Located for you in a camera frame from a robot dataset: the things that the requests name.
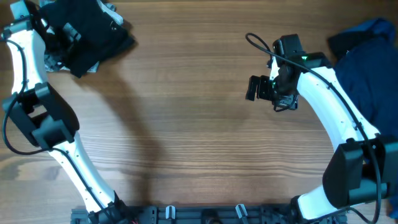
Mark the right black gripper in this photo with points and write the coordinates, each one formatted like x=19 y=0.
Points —
x=289 y=101

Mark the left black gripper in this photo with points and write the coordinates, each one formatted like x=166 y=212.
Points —
x=70 y=42

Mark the black garment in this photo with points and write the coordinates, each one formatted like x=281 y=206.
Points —
x=101 y=36

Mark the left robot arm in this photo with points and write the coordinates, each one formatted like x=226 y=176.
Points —
x=38 y=120

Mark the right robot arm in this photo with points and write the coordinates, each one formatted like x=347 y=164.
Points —
x=363 y=168

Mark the folded light blue jeans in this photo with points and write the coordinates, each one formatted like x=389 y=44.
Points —
x=54 y=58

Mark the dark blue garment pile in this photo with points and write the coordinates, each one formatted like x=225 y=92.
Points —
x=366 y=68

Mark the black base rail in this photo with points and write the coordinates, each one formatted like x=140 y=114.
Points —
x=262 y=214

